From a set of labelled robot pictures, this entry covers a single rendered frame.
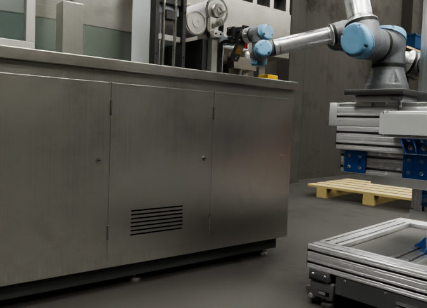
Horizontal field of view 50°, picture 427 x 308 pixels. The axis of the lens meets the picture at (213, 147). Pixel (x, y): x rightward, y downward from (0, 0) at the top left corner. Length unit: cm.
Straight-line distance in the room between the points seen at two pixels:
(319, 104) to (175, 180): 448
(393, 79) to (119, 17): 141
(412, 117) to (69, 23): 141
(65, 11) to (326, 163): 494
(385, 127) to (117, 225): 105
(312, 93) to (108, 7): 403
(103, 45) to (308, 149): 407
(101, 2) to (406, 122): 159
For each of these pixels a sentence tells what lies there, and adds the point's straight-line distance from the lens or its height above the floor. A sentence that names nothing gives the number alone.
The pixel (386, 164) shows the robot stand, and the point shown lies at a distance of 179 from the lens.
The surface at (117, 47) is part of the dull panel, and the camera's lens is 247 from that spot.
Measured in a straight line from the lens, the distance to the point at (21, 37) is 173.
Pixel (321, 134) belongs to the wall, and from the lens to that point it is 629.
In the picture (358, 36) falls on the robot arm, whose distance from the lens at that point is 167.
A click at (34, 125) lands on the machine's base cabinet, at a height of 65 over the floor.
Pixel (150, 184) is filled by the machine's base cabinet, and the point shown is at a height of 42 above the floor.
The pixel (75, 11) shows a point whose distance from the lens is 211.
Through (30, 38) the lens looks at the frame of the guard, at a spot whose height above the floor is 94.
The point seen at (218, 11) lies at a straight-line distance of 240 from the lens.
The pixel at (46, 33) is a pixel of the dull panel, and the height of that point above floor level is 107.
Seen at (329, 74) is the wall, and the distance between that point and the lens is 644.
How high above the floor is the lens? 67
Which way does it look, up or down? 3 degrees down
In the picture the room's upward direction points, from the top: 2 degrees clockwise
